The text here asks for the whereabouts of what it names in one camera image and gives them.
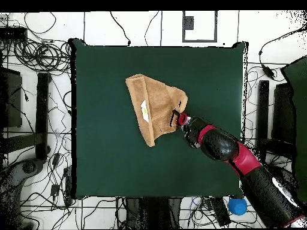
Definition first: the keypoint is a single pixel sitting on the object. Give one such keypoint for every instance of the black stand column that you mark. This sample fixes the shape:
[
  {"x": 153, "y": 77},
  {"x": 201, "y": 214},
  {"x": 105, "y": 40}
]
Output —
[{"x": 153, "y": 213}]

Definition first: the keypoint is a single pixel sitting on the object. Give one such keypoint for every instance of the long black power strip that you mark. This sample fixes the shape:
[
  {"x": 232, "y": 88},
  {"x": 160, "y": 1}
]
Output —
[{"x": 220, "y": 212}]

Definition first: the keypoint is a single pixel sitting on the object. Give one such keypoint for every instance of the dark rectangular box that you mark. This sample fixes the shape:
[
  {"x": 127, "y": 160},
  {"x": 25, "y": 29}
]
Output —
[
  {"x": 10, "y": 95},
  {"x": 283, "y": 112}
]

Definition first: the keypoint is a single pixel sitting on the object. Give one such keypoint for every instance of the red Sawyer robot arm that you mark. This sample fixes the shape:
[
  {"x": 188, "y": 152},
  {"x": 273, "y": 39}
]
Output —
[{"x": 247, "y": 160}]

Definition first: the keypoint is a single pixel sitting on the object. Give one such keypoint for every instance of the small dark grey box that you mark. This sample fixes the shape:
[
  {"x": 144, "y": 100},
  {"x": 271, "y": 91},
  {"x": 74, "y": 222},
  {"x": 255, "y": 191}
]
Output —
[{"x": 189, "y": 22}]

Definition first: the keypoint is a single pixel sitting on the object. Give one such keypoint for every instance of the dark green table cloth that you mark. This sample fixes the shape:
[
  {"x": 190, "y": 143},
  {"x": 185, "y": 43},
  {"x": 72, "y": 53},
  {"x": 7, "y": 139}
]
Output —
[{"x": 108, "y": 71}]

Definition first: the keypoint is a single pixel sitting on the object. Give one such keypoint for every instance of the tan terry towel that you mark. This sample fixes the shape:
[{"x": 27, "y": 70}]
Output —
[{"x": 158, "y": 100}]

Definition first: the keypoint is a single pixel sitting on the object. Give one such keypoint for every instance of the small black power adapter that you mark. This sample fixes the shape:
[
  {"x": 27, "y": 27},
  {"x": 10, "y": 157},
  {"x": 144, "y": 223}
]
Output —
[
  {"x": 56, "y": 159},
  {"x": 54, "y": 190}
]

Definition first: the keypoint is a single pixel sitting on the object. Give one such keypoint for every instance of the black power strip with plugs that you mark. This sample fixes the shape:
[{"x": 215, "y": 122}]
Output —
[{"x": 68, "y": 186}]

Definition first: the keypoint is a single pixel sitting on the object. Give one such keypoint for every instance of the flat black device box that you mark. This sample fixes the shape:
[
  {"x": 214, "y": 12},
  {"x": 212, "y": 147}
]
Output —
[{"x": 13, "y": 33}]

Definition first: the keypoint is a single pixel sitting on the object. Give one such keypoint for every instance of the blue plastic cup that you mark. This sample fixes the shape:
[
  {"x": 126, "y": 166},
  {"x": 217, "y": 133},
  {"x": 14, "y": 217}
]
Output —
[{"x": 237, "y": 206}]

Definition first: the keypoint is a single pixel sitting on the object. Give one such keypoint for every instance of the grey square floor frame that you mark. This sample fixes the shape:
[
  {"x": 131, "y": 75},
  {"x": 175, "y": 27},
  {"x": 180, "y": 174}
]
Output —
[{"x": 199, "y": 41}]

